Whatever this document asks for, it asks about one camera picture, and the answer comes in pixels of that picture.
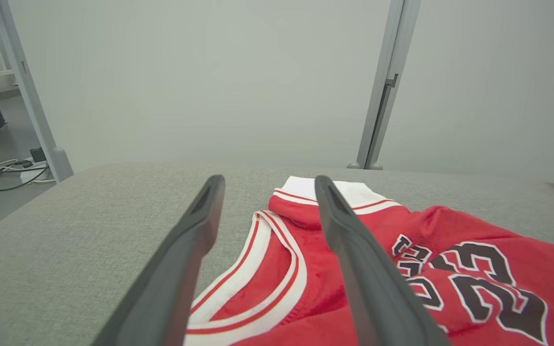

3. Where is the grey fabric sofa seat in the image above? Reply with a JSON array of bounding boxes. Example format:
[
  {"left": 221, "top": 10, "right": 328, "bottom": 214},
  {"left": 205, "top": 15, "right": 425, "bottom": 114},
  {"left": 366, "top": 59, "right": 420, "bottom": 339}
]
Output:
[{"left": 0, "top": 161, "right": 554, "bottom": 346}]

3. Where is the light grey slanted frame post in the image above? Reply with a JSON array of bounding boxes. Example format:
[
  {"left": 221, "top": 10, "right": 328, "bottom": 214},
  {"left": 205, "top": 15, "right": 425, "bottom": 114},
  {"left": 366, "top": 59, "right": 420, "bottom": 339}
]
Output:
[{"left": 0, "top": 0, "right": 74, "bottom": 183}]

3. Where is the white power strip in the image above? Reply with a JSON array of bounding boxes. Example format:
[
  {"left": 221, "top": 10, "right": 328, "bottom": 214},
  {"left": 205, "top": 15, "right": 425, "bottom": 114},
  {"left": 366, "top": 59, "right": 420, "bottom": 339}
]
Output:
[{"left": 20, "top": 156, "right": 50, "bottom": 183}]

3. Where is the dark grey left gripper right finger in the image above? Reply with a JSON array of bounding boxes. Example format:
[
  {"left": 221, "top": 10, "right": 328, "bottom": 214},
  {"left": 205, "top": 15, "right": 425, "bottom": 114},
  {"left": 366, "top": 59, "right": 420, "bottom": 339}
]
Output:
[{"left": 314, "top": 175, "right": 452, "bottom": 346}]

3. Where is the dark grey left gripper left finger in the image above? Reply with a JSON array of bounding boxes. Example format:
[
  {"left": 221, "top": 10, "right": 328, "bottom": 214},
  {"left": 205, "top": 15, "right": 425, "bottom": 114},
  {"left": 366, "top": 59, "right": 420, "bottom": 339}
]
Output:
[{"left": 90, "top": 174, "right": 226, "bottom": 346}]

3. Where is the red and white basketball jersey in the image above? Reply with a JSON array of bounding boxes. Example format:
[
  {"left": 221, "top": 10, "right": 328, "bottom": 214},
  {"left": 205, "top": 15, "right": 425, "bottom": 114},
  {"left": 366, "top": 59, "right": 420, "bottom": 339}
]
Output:
[{"left": 184, "top": 175, "right": 554, "bottom": 346}]

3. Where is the grey partition post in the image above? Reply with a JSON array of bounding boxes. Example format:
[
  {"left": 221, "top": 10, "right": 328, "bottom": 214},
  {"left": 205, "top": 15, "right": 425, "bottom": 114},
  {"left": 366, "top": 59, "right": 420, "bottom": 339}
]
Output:
[{"left": 355, "top": 0, "right": 422, "bottom": 170}]

